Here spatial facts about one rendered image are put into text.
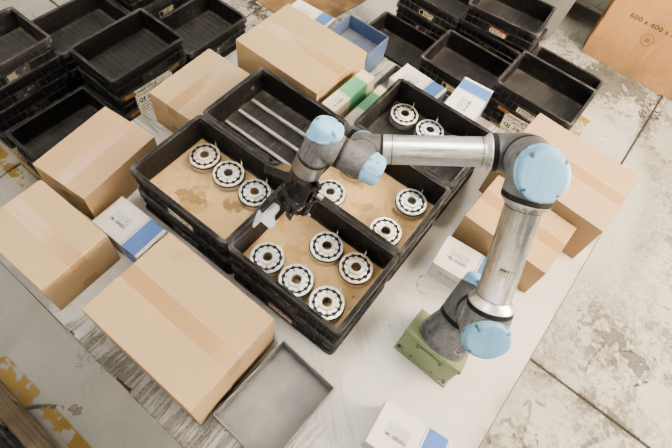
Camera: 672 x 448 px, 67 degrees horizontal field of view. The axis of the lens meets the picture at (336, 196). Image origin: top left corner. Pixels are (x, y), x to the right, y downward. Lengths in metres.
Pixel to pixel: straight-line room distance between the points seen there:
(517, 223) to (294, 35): 1.20
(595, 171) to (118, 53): 2.08
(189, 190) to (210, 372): 0.60
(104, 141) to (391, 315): 1.08
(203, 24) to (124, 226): 1.50
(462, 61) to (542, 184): 1.83
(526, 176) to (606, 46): 2.85
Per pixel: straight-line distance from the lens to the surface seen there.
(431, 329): 1.49
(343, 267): 1.51
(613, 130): 3.56
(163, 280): 1.48
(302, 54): 1.98
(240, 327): 1.40
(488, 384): 1.68
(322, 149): 1.13
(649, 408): 2.77
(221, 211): 1.63
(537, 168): 1.15
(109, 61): 2.64
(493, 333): 1.29
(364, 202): 1.67
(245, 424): 1.54
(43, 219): 1.72
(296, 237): 1.58
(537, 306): 1.83
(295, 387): 1.56
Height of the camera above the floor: 2.23
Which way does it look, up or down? 57 degrees down
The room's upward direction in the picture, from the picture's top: 10 degrees clockwise
